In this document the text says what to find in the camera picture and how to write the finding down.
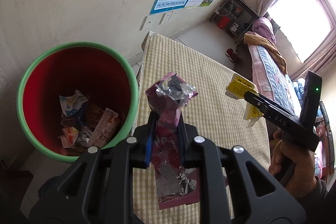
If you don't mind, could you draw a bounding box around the tan blanket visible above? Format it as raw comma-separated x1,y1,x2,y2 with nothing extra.
244,32,288,75

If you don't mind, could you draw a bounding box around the yellow snack wrapper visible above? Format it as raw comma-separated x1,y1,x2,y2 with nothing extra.
225,73,264,127

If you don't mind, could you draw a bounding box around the bed with blue patchwork cover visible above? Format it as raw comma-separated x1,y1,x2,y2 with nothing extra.
248,43,328,177

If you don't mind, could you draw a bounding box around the person's right forearm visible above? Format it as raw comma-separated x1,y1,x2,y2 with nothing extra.
295,178,328,206

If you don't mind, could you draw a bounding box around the brown wrapper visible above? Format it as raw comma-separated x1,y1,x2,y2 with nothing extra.
87,103,105,130

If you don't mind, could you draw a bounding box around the red bin with green rim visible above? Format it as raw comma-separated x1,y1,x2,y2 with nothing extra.
16,42,139,164

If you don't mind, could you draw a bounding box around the red box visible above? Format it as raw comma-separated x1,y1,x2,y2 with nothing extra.
217,17,230,29

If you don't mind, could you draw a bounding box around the dark metal shelf desk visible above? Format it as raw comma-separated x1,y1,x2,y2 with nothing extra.
209,0,260,42

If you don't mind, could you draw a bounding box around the orange white wrapper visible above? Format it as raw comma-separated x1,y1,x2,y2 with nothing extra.
58,126,79,148

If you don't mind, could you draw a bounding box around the pale pink snack wrapper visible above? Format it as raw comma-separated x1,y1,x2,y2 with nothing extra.
88,108,121,147

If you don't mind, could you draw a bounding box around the bright window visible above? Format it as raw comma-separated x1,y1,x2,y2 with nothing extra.
266,0,332,63

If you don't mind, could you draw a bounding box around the blue printed pillow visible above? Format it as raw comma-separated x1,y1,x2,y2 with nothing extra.
293,80,306,109

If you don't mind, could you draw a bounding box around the yellow checked table cloth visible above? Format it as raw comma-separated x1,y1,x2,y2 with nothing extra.
131,31,271,216

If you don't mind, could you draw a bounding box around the white wall plate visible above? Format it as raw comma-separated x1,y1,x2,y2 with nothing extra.
142,17,156,31

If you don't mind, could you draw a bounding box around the person's right hand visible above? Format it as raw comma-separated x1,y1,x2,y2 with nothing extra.
268,130,319,198

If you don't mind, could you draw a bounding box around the pink quilt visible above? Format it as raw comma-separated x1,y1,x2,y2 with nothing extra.
252,17,277,43

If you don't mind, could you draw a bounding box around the pale blue white wrapper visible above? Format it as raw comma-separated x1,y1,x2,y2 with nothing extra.
59,90,90,118

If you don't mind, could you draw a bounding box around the pink foil packet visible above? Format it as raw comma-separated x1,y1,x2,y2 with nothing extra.
145,72,201,210

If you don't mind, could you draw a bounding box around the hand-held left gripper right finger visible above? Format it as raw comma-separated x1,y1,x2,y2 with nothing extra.
176,114,307,224

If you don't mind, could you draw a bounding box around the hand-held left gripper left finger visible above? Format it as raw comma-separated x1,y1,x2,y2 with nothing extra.
29,111,158,224

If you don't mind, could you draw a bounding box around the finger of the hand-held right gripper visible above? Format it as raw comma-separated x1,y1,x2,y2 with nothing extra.
244,90,265,109

